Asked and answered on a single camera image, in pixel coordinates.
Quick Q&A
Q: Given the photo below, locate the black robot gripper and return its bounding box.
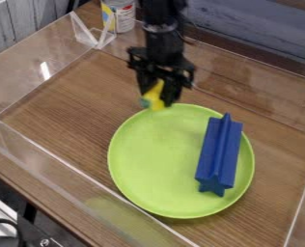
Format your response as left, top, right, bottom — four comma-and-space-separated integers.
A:
126, 23, 195, 107

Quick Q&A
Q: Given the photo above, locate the yellow toy banana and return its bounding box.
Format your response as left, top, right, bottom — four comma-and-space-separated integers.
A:
139, 79, 165, 111

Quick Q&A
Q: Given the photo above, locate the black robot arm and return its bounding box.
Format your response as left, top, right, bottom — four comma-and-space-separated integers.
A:
126, 0, 195, 111

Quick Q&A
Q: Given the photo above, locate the green round plate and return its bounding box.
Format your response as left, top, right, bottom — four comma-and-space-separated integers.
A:
106, 103, 253, 219

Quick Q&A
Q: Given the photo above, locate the blue star-shaped block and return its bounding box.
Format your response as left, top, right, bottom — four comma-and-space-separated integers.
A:
195, 113, 243, 197

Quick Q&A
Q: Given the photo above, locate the black device with knob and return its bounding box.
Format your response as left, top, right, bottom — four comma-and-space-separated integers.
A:
18, 222, 85, 247

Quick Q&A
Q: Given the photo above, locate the clear acrylic enclosure wall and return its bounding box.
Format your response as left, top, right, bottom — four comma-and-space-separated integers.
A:
0, 4, 305, 247

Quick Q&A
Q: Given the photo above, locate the black cable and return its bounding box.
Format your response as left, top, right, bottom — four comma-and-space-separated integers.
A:
0, 218, 26, 247

